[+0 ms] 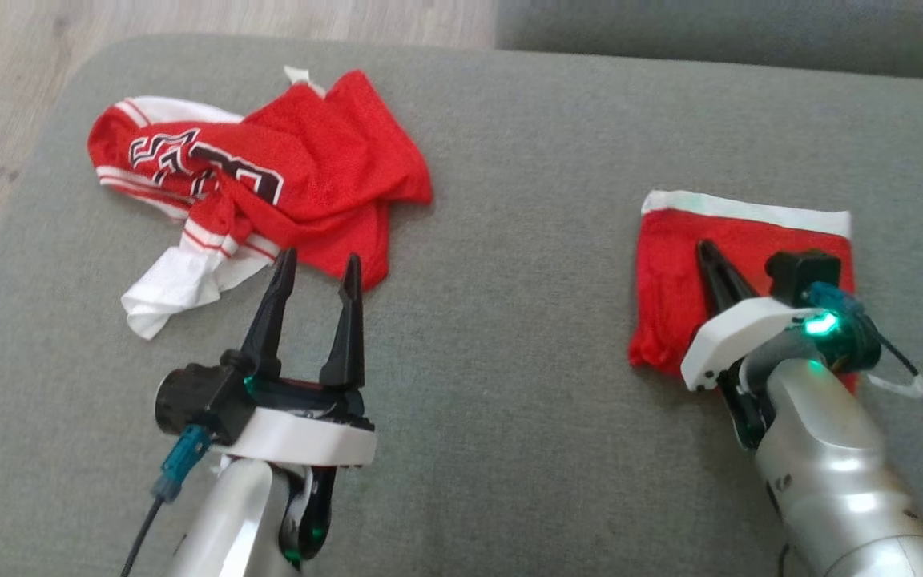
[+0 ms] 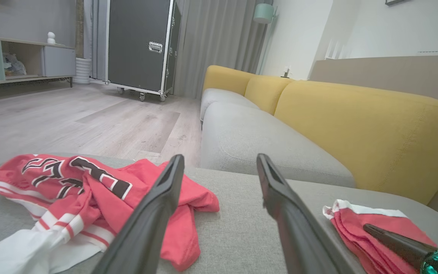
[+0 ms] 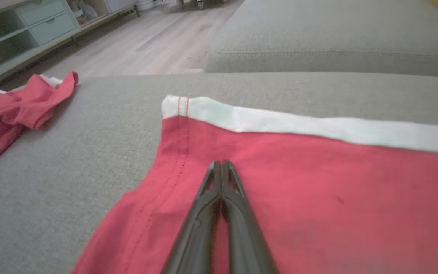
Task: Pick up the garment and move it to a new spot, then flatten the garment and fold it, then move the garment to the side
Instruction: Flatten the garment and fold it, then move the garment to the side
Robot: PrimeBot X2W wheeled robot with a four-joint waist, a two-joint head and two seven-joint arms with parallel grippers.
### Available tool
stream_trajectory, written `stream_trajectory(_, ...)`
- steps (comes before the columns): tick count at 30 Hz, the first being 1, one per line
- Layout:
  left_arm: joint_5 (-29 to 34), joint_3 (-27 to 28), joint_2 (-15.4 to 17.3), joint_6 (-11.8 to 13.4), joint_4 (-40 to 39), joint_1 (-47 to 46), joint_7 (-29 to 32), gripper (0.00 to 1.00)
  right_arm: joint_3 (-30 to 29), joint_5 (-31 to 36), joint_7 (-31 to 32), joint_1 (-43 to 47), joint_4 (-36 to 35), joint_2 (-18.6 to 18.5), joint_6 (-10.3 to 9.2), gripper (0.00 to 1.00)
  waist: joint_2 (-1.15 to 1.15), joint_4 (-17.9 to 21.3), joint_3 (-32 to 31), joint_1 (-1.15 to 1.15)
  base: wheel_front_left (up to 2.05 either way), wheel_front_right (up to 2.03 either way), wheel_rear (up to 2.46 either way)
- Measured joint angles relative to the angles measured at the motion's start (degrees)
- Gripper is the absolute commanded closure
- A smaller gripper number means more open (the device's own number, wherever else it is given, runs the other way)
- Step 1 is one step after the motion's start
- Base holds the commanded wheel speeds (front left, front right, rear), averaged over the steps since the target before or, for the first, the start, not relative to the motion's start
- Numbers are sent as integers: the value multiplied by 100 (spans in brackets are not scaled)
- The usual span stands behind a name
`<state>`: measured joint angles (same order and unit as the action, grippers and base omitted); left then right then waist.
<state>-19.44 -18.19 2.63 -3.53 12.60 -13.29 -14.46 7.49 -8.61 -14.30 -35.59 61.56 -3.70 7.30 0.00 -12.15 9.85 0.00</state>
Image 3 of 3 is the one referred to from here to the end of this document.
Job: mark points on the white ribbed plant pot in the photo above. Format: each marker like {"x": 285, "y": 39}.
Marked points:
{"x": 146, "y": 3}

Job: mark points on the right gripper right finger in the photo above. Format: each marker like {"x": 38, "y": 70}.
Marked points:
{"x": 243, "y": 236}

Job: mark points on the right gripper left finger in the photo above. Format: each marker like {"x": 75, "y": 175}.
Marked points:
{"x": 196, "y": 236}

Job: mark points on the white grey bundled items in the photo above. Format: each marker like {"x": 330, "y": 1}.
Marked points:
{"x": 84, "y": 11}

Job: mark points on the long pale TV cabinet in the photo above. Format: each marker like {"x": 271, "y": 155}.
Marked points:
{"x": 21, "y": 57}

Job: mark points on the plain red garment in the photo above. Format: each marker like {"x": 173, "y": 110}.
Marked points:
{"x": 10, "y": 114}

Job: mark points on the grey cabinet door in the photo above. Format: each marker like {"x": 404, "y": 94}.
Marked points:
{"x": 120, "y": 3}

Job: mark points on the mint green drawer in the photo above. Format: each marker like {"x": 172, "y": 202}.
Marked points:
{"x": 42, "y": 11}
{"x": 53, "y": 28}

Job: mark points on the black wheeled flight case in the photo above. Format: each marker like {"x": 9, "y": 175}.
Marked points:
{"x": 200, "y": 3}

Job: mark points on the large grey sofa seat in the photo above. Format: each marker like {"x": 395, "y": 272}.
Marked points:
{"x": 51, "y": 190}

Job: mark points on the red Bulls 23 jersey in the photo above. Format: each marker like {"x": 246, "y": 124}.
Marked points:
{"x": 318, "y": 209}

